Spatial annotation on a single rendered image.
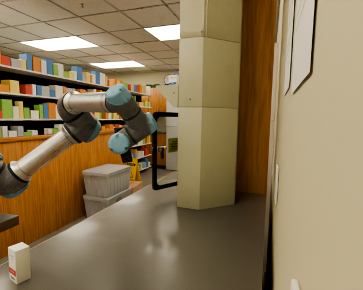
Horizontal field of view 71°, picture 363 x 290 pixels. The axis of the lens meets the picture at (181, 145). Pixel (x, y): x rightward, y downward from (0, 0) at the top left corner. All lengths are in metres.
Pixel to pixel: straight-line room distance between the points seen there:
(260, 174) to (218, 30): 0.79
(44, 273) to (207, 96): 0.86
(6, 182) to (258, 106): 1.27
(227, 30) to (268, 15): 0.36
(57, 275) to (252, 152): 1.09
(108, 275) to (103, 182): 2.65
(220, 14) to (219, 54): 0.17
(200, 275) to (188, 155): 0.57
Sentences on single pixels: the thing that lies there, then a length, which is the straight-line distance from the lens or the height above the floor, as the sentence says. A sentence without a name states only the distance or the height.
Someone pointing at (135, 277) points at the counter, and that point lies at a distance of 0.77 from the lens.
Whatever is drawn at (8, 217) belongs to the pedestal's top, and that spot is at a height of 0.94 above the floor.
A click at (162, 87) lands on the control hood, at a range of 1.20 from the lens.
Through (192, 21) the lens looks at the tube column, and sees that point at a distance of 1.23.
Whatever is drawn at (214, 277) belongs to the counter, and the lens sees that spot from 0.77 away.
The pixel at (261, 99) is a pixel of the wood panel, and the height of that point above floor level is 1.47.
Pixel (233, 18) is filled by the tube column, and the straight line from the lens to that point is 1.30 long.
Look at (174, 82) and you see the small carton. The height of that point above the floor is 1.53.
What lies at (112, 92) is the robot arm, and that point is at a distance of 0.86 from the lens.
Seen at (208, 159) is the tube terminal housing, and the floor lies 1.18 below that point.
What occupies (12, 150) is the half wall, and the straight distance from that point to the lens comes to 2.96.
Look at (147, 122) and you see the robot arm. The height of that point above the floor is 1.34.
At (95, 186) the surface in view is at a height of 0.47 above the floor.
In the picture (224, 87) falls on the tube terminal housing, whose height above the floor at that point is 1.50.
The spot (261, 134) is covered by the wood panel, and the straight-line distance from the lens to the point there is 1.47.
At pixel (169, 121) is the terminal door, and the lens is 1.32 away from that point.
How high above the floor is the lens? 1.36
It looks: 6 degrees down
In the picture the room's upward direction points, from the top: 1 degrees clockwise
